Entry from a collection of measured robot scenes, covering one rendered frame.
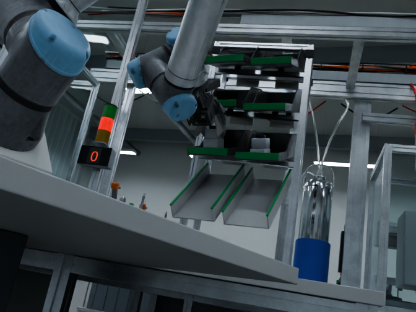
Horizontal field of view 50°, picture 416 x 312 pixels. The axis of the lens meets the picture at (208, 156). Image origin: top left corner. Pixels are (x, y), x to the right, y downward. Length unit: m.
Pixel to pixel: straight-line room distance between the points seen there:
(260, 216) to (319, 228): 0.84
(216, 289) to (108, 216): 0.60
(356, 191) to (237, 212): 1.27
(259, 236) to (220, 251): 11.57
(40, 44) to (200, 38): 0.33
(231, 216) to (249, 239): 10.99
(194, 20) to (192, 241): 0.50
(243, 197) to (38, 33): 0.79
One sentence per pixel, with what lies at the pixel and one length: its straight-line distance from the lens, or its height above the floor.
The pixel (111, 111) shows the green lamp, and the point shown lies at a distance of 1.70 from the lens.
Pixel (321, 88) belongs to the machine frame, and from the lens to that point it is 2.64.
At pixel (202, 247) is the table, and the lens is 0.61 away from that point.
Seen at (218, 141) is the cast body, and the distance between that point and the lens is 1.33.
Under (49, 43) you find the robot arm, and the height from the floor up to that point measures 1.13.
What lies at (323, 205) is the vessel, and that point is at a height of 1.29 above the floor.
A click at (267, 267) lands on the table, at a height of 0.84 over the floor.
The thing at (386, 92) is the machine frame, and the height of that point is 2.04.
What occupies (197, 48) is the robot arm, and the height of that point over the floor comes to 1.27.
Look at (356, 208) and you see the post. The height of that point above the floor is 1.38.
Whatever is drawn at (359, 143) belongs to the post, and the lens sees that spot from 2.56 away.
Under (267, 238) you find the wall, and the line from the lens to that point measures 12.16.
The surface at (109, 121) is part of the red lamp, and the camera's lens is 1.69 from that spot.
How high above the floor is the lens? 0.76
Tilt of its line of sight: 19 degrees up
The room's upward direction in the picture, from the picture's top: 10 degrees clockwise
